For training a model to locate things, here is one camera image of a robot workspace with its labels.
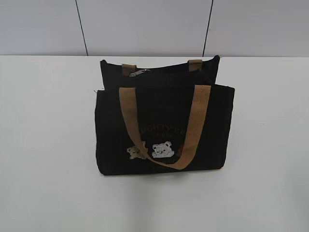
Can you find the black canvas tote bag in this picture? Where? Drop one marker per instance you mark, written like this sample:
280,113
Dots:
170,119

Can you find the silver zipper pull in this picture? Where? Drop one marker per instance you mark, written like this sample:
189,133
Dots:
138,72

